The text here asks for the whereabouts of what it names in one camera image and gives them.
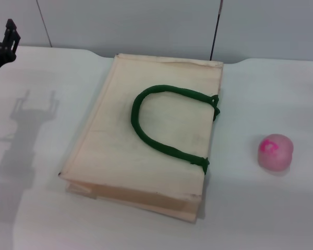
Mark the cream canvas handbag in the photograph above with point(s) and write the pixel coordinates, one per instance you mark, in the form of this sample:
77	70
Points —
156	161

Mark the pink peach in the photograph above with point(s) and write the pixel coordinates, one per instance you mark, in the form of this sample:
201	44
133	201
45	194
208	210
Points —
275	156

